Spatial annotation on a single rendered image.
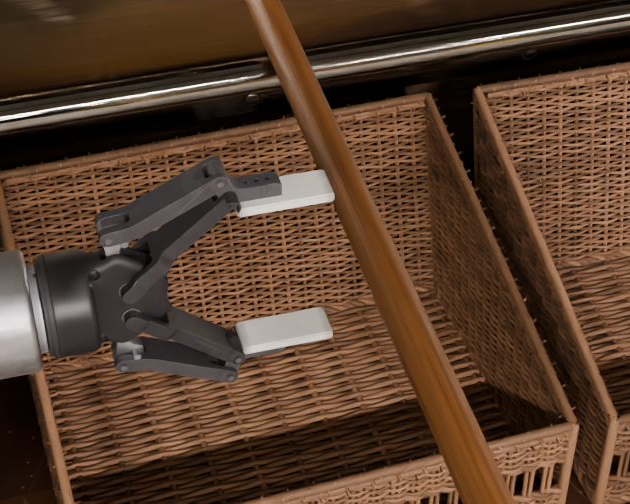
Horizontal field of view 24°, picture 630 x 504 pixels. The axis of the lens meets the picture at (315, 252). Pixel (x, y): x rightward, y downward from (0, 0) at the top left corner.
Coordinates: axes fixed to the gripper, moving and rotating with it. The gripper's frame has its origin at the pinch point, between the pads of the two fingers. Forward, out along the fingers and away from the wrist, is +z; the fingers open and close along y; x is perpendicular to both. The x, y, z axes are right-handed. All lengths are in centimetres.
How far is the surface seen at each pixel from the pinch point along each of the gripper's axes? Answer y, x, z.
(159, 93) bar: 2.2, -26.8, -6.7
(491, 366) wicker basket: 56, -36, 32
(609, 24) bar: 2.6, -27.3, 36.1
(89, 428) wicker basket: 60, -42, -16
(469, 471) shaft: -1.2, 23.0, 3.8
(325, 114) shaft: -1.6, -15.0, 5.1
